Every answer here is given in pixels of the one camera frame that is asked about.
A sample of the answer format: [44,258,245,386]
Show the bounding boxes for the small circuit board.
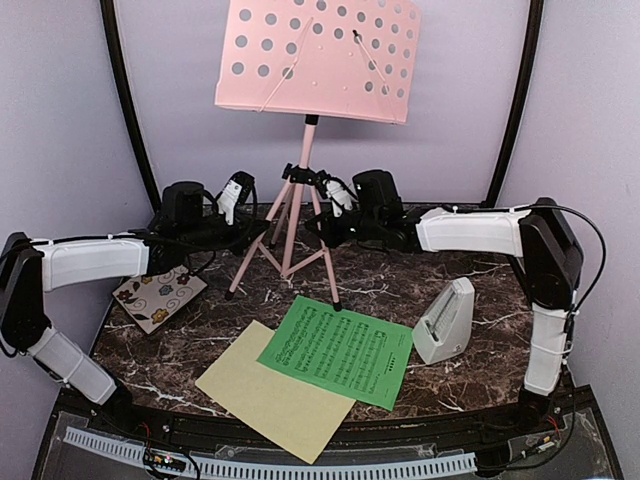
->
[143,450,186,474]

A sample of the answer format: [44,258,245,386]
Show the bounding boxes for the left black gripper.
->
[180,211,267,258]

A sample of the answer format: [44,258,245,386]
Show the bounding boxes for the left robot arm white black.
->
[1,171,269,436]

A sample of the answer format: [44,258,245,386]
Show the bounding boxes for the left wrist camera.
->
[215,171,255,226]

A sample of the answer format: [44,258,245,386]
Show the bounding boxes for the white metronome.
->
[412,277,475,366]

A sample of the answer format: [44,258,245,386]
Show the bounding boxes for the left black frame post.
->
[99,0,161,212]

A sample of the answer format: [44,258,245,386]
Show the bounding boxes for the right black frame post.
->
[481,0,545,208]

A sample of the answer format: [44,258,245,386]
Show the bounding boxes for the floral square tile coaster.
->
[112,266,207,335]

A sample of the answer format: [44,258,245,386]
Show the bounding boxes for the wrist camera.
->
[315,170,357,218]
[215,171,255,226]

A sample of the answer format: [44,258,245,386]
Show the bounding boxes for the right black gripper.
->
[307,206,384,248]

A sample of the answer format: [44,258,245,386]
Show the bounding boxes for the black front rail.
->
[124,404,526,454]

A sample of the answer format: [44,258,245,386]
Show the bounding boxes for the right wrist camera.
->
[315,170,357,218]

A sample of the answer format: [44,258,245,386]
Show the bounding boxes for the pink perforated music stand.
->
[214,1,422,310]

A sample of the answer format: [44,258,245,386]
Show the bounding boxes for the grey slotted cable duct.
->
[63,427,477,480]

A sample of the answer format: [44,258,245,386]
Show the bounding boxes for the black frame post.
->
[99,0,161,212]
[481,0,545,208]

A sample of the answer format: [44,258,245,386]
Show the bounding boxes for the yellow paper sheet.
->
[194,319,357,465]

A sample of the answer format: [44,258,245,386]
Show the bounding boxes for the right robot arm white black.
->
[305,169,588,434]

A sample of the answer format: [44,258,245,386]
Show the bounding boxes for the green sheet music page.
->
[258,296,413,411]

